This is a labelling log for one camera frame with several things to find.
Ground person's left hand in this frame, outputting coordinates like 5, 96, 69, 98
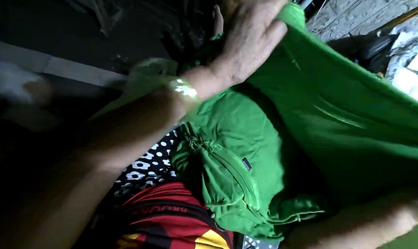
212, 0, 289, 86

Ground green garment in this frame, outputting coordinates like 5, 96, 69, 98
171, 3, 418, 249

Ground person's left forearm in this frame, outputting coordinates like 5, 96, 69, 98
0, 64, 234, 249

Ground person's right forearm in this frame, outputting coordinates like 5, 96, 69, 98
285, 199, 417, 249

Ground translucent plastic bag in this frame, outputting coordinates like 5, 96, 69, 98
90, 57, 179, 121

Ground black bag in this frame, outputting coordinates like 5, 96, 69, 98
327, 33, 399, 77

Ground brown wooden stick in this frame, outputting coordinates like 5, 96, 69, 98
378, 1, 418, 32

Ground white plastic sheet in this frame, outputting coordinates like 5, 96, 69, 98
385, 21, 418, 106

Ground person's legs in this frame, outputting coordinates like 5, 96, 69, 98
113, 128, 180, 199

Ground person's body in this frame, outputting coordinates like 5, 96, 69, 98
115, 181, 234, 249

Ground grey dotted fabric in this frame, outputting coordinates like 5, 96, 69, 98
242, 235, 282, 249

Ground white cloth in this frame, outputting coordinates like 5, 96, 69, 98
0, 59, 43, 105

